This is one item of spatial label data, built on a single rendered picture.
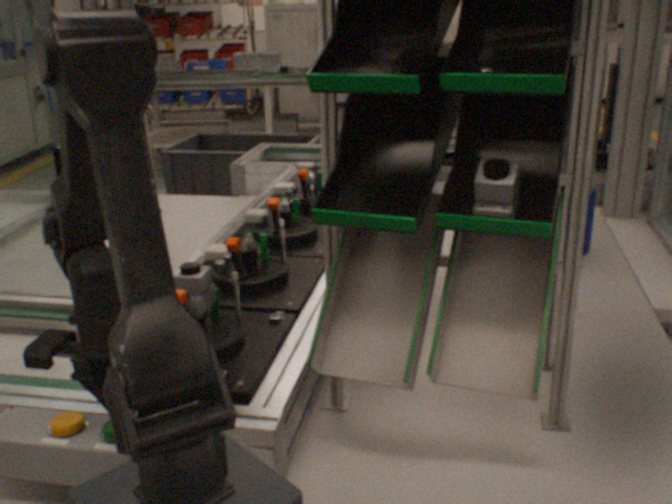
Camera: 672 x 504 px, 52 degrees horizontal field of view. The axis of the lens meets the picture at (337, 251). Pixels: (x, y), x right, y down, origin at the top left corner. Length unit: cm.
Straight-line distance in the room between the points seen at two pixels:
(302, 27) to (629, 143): 647
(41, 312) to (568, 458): 89
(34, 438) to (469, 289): 57
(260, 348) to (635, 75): 130
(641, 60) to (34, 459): 164
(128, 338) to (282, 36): 773
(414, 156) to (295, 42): 731
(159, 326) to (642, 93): 161
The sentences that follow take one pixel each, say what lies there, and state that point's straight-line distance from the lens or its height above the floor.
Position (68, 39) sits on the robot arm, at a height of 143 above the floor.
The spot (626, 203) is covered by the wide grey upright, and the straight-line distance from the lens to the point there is 204.
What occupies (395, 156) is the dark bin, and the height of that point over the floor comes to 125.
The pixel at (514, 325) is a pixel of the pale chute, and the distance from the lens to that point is 90.
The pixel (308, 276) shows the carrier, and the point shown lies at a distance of 126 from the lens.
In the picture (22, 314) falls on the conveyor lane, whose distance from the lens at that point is 131.
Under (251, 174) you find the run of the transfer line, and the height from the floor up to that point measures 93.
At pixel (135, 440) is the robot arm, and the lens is 55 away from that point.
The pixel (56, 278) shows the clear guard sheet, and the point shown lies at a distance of 131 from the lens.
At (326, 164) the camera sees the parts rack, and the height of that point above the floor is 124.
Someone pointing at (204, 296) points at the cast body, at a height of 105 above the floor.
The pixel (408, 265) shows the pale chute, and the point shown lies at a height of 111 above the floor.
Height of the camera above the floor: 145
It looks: 20 degrees down
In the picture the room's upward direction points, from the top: 1 degrees counter-clockwise
